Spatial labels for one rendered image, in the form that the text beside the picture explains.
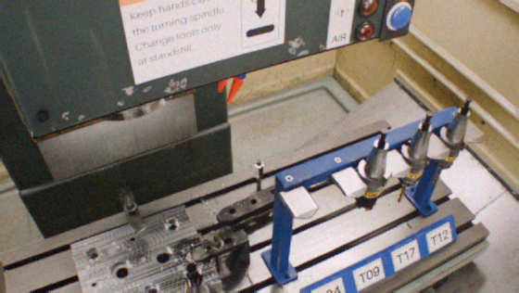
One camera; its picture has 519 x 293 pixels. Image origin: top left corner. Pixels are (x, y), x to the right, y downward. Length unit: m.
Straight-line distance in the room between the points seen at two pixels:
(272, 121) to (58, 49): 1.58
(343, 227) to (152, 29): 0.90
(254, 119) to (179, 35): 1.53
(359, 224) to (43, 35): 0.99
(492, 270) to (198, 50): 1.16
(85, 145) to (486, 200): 1.19
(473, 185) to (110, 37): 1.29
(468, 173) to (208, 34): 1.22
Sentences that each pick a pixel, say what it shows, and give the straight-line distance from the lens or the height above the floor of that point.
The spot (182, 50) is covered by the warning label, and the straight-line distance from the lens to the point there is 0.43.
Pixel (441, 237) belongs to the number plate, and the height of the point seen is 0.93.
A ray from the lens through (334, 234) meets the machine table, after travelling 1.20.
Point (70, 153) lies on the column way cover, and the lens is 1.34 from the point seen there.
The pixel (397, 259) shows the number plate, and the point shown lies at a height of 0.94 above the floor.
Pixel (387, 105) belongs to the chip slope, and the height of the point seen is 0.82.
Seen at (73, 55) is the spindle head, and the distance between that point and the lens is 0.41.
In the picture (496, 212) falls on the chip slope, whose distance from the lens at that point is 1.50.
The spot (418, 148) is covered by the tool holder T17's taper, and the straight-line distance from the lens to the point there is 0.94.
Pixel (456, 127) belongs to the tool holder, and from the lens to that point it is 1.00.
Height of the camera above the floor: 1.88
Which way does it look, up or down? 46 degrees down
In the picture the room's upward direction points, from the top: straight up
